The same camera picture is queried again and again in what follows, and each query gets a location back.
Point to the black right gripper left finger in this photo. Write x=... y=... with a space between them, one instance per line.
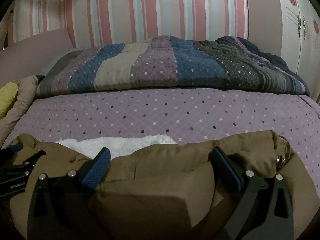
x=66 y=207

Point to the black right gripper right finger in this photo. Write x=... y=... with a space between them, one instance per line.
x=263 y=208

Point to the brown coat with white collar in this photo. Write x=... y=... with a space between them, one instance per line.
x=169 y=191

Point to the yellow round cushion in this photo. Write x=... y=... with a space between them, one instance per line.
x=8 y=94

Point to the beige pink pillow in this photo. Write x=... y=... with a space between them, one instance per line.
x=25 y=95

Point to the purple dotted bedspread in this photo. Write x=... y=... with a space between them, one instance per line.
x=185 y=115

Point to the striped patchwork folded quilt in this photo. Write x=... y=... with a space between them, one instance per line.
x=166 y=61

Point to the white wardrobe with stickers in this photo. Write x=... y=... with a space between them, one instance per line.
x=300 y=41

